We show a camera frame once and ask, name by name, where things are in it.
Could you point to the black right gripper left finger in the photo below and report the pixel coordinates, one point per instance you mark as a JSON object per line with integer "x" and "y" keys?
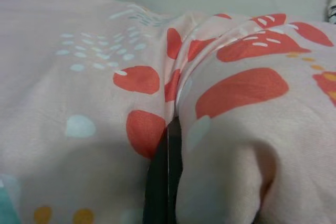
{"x": 157, "y": 195}

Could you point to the pink patterned pillow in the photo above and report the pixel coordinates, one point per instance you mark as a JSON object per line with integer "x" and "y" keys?
{"x": 78, "y": 90}

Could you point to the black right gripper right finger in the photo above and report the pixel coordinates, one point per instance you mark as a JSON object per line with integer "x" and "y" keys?
{"x": 173, "y": 169}

